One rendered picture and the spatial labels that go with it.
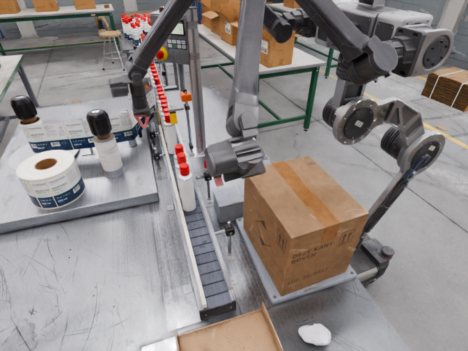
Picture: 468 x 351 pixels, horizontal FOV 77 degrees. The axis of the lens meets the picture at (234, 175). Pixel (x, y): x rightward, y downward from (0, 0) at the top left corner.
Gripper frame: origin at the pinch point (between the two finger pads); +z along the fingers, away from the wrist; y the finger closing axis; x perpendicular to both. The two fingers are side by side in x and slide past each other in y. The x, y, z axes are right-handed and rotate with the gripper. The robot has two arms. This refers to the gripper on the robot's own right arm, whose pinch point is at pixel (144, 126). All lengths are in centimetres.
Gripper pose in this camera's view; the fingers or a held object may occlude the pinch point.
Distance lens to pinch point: 133.2
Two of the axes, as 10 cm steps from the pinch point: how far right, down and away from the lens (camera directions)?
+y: 3.2, 5.8, -7.5
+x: 9.5, -1.7, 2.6
